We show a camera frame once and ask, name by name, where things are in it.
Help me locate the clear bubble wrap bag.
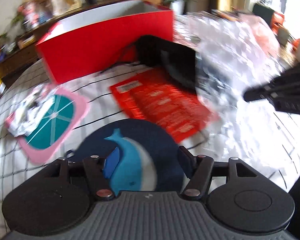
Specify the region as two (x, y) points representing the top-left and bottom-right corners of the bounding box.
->
(187, 11), (283, 122)

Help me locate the printed wrapper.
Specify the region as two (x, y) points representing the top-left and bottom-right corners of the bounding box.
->
(5, 83), (57, 137)

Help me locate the round navy whale mat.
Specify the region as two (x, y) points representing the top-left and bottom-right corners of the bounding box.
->
(70, 119), (184, 194)

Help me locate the red foil packet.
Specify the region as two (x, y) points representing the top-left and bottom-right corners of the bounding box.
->
(110, 69), (219, 143)

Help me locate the checked white tablecloth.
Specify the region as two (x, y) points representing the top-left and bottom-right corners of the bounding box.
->
(0, 61), (300, 238)

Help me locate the pale green mug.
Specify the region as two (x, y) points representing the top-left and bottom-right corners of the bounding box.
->
(277, 25), (294, 46)

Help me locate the pink teal square coaster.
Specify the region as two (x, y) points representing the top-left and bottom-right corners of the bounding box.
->
(15, 85), (89, 164)

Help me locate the red cardboard box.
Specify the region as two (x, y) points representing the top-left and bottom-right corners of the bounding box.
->
(36, 0), (173, 84)

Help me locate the pink doll figure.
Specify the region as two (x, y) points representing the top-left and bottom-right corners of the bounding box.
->
(17, 1), (39, 31)

